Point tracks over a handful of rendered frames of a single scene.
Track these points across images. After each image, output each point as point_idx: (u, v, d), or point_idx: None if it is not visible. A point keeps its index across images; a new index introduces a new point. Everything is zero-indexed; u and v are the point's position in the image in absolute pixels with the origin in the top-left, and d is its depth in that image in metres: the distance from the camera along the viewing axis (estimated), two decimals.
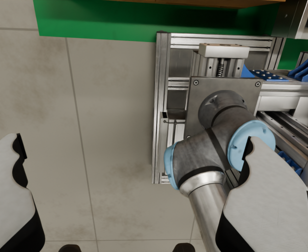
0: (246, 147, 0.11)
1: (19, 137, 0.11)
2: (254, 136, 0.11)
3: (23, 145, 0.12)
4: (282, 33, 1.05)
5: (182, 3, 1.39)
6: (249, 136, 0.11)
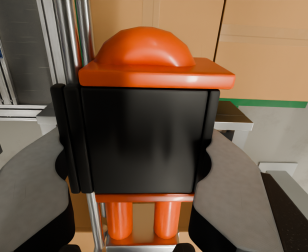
0: None
1: None
2: None
3: None
4: None
5: None
6: None
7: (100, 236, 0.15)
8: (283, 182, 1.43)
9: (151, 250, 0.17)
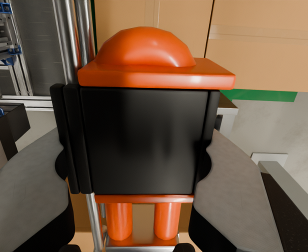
0: None
1: None
2: None
3: None
4: None
5: None
6: None
7: (100, 237, 0.15)
8: (274, 171, 1.55)
9: (151, 251, 0.17)
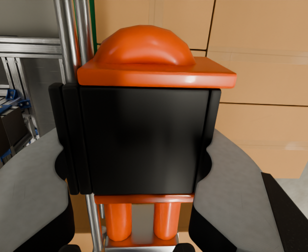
0: None
1: None
2: None
3: None
4: None
5: None
6: None
7: (99, 238, 0.15)
8: None
9: (151, 251, 0.17)
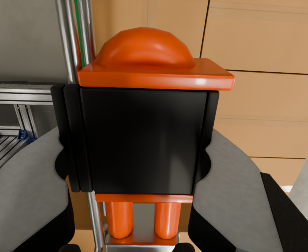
0: None
1: None
2: None
3: None
4: None
5: None
6: None
7: (100, 235, 0.16)
8: None
9: (151, 250, 0.17)
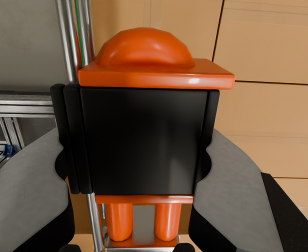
0: None
1: None
2: None
3: None
4: None
5: None
6: None
7: (100, 238, 0.15)
8: None
9: None
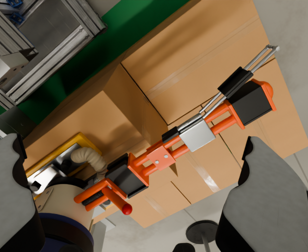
0: (246, 147, 0.11)
1: (19, 137, 0.11)
2: (254, 136, 0.11)
3: (23, 145, 0.12)
4: (7, 114, 1.06)
5: (107, 66, 1.43)
6: (249, 136, 0.11)
7: (209, 114, 0.45)
8: (97, 232, 2.06)
9: (210, 132, 0.47)
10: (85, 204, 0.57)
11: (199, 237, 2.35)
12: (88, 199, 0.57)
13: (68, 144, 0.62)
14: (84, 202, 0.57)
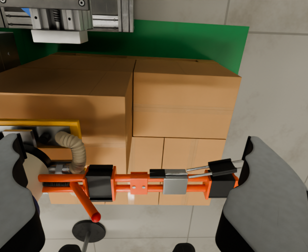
0: (246, 147, 0.11)
1: (19, 137, 0.11)
2: (254, 136, 0.11)
3: (23, 145, 0.12)
4: (2, 36, 1.01)
5: (111, 56, 1.53)
6: (249, 136, 0.11)
7: (194, 177, 0.57)
8: None
9: (185, 188, 0.59)
10: (45, 185, 0.57)
11: (83, 234, 2.45)
12: (51, 183, 0.57)
13: (61, 123, 0.62)
14: (45, 183, 0.57)
